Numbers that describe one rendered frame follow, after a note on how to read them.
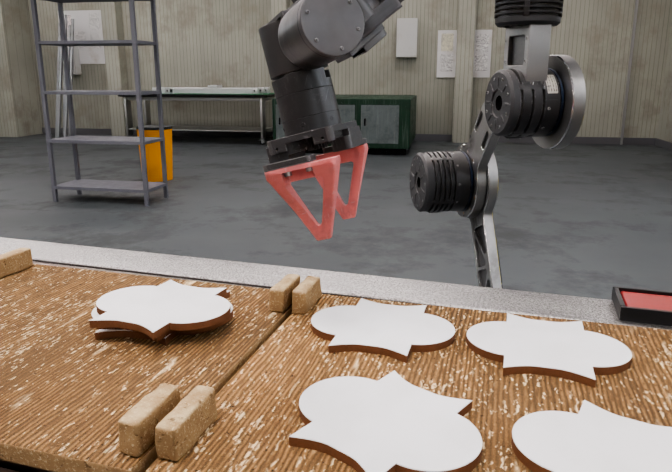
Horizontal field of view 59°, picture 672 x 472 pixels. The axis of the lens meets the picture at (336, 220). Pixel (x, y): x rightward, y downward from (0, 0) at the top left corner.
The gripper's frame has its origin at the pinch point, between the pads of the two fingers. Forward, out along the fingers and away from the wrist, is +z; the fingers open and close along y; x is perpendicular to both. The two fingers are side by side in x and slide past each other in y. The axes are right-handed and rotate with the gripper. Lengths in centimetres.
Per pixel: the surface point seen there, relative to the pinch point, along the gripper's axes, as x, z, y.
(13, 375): 26.8, 5.3, -17.1
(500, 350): -13.3, 14.6, -2.7
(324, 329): 3.1, 10.3, -2.5
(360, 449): -4.4, 12.7, -20.8
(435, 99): 97, -20, 1056
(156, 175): 367, -8, 542
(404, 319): -4.0, 12.0, 2.1
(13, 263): 46.4, -1.9, 5.6
